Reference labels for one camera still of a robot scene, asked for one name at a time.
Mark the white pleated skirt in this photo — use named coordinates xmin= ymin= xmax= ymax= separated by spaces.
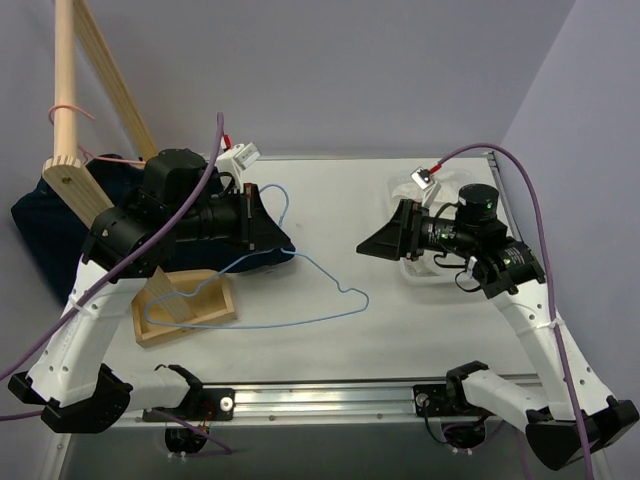
xmin=390 ymin=171 xmax=481 ymax=279

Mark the light blue wire hanger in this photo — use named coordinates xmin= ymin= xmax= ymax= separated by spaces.
xmin=144 ymin=183 xmax=371 ymax=331

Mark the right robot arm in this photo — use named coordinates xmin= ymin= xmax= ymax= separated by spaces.
xmin=356 ymin=184 xmax=639 ymax=470

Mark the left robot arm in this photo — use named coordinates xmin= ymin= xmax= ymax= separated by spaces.
xmin=8 ymin=149 xmax=291 ymax=434

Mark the clear plastic basket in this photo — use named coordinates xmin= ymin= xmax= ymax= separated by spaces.
xmin=383 ymin=169 xmax=481 ymax=289

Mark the wooden clothes rack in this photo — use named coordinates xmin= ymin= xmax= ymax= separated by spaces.
xmin=42 ymin=1 xmax=237 ymax=346

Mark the dark navy garment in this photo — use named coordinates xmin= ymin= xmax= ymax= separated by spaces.
xmin=11 ymin=154 xmax=295 ymax=306

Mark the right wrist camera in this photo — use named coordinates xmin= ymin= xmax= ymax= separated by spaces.
xmin=410 ymin=164 xmax=441 ymax=208

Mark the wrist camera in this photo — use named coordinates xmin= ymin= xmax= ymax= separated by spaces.
xmin=410 ymin=164 xmax=441 ymax=208
xmin=215 ymin=134 xmax=261 ymax=187

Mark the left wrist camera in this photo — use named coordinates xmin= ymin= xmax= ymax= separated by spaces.
xmin=215 ymin=134 xmax=261 ymax=187

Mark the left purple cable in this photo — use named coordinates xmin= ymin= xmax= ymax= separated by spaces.
xmin=0 ymin=112 xmax=226 ymax=421

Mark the pink wire hanger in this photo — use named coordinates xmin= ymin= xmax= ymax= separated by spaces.
xmin=47 ymin=103 xmax=145 ymax=169

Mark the aluminium mounting rail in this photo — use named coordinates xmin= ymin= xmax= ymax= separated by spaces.
xmin=79 ymin=375 xmax=551 ymax=426

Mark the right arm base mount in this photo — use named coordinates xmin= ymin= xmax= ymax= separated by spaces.
xmin=412 ymin=383 xmax=505 ymax=456

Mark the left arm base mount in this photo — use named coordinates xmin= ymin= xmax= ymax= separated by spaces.
xmin=142 ymin=386 xmax=236 ymax=460

